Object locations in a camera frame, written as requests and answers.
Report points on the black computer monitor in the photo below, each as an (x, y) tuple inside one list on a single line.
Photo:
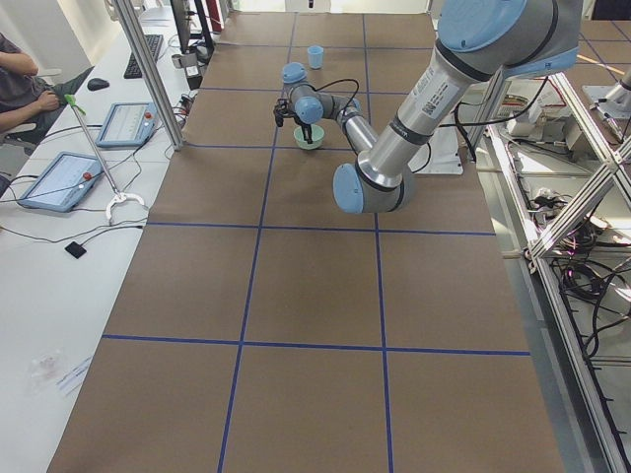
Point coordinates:
[(193, 32)]

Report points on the blue teach pendant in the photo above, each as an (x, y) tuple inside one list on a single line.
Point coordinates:
[(63, 184), (127, 124)]

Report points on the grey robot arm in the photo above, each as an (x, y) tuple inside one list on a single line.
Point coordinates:
[(475, 39)]

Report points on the long metal grabber stick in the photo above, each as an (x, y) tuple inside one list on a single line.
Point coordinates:
[(119, 197)]

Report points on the aluminium side rack frame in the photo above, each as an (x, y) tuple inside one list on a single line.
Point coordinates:
[(559, 155)]

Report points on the clear plastic bag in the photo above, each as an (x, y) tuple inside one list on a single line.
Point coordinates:
[(44, 370)]

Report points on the white camera pole base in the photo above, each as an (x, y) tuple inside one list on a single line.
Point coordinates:
[(440, 155)]

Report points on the seated person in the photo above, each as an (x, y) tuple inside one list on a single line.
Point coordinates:
[(26, 97)]

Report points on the aluminium frame post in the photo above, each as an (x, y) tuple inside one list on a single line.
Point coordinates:
[(138, 44)]

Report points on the light blue plastic cup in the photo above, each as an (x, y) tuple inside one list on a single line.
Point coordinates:
[(315, 56)]

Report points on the small black square pad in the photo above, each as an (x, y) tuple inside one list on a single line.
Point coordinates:
[(75, 249)]

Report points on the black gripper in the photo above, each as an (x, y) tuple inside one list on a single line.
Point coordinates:
[(307, 132)]

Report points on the near blue teach pendant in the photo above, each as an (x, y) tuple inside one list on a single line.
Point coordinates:
[(63, 184)]

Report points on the black computer mouse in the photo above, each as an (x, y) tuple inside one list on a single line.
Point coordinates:
[(97, 84)]

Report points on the far blue teach pendant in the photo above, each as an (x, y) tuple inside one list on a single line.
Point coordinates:
[(127, 124)]

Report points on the light green ceramic bowl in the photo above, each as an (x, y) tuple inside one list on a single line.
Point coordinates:
[(317, 136)]

